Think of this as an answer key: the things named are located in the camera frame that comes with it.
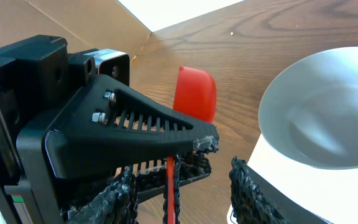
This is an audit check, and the grey round bowl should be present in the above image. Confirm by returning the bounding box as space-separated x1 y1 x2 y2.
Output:
258 47 358 169

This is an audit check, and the white digital kitchen scale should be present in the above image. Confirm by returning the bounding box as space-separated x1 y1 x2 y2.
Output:
227 133 358 224

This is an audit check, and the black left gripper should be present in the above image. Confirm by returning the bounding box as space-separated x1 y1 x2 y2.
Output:
0 34 99 224

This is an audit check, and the red measuring scoop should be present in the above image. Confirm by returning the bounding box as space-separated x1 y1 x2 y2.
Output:
163 65 216 224

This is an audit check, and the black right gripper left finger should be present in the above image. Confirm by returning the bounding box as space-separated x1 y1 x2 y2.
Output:
67 167 138 224

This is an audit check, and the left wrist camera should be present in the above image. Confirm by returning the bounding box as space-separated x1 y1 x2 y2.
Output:
83 49 131 86

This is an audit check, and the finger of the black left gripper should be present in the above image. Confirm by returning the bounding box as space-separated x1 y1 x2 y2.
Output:
44 75 219 179
113 152 212 204

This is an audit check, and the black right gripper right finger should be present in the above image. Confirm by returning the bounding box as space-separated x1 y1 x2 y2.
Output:
228 156 335 224

